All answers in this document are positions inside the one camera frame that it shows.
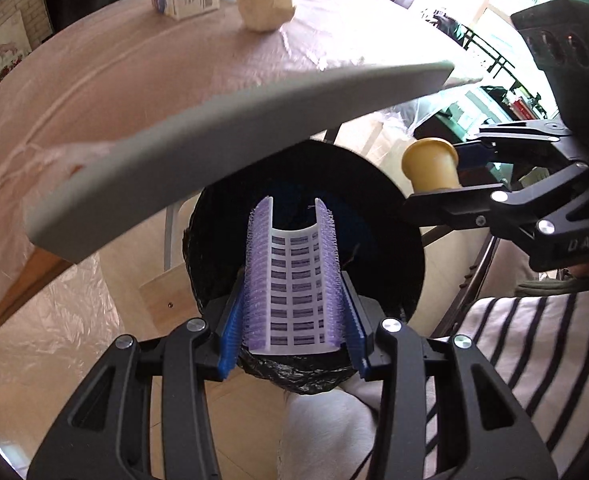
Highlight purple plastic hair roller half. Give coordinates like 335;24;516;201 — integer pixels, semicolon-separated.
244;197;348;356

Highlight white pants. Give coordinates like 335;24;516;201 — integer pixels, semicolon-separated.
279;375;385;480

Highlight black lined trash bin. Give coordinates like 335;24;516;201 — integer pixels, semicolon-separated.
182;140;425;396

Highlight red flower picture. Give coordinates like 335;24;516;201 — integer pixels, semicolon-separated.
0;57;28;86

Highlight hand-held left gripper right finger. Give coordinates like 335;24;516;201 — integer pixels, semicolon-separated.
341;270;559;480

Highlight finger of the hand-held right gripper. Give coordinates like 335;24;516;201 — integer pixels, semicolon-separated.
453;119;575;168
403;157;589;261

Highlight dark wooden chair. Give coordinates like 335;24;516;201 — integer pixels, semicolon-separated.
425;235;500;341

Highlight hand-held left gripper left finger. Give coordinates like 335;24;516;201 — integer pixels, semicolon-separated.
27;265;248;480

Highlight tan plastic cup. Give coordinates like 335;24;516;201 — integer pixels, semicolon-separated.
401;137;461;193

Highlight grey flat board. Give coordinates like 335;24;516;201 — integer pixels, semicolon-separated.
23;60;455;265

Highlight giraffe painting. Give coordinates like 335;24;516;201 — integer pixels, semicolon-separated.
0;10;32;68

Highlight black white striped cloth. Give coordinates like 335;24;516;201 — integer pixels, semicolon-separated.
425;287;589;480

